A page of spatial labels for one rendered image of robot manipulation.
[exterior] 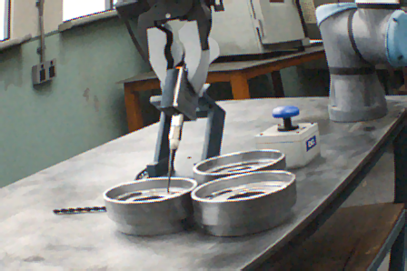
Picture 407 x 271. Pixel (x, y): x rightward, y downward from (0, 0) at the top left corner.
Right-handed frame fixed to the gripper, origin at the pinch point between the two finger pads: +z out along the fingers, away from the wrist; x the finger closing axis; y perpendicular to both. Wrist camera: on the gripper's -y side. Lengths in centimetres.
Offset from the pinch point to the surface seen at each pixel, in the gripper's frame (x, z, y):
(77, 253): 2.4, 13.2, -23.6
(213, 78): 94, 19, 182
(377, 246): -16, 38, 38
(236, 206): -12.0, 9.8, -14.0
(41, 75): 145, 0, 128
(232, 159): -2.0, 9.8, 5.2
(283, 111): -5.7, 6.0, 14.4
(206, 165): -0.3, 9.6, 2.3
